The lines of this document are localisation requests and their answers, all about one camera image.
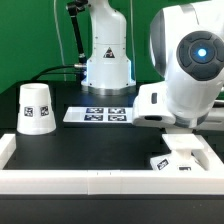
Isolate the white lamp shade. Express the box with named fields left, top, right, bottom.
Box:
left=17, top=83, right=56, bottom=135

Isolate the white lamp base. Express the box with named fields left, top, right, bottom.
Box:
left=150, top=134, right=204, bottom=172

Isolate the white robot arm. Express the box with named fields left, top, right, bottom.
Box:
left=81, top=0, right=224, bottom=130

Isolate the white marker plate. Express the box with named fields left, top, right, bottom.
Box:
left=63, top=107, right=141, bottom=125

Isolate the white U-shaped border frame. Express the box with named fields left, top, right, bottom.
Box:
left=0, top=134, right=224, bottom=195

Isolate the black cable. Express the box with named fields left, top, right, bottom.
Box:
left=30, top=63, right=88, bottom=83

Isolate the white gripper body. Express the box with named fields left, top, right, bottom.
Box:
left=132, top=82, right=176, bottom=127

